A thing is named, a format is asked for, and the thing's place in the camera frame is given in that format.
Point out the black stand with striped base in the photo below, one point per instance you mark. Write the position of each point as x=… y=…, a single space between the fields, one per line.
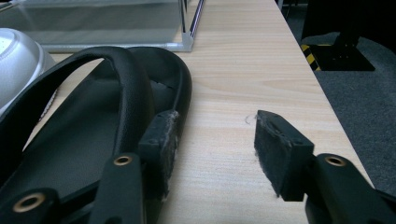
x=342 y=56

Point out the grey metal shoe rack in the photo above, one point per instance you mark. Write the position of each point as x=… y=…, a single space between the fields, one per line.
x=93 y=25

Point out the white sneaker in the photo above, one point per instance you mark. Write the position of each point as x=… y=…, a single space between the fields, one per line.
x=18 y=62

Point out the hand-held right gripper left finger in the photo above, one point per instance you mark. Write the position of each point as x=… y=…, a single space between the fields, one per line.
x=158 y=149

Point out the black slipper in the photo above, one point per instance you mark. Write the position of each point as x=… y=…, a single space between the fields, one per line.
x=77 y=124

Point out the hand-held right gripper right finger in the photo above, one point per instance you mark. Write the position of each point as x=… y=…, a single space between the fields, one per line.
x=280 y=152

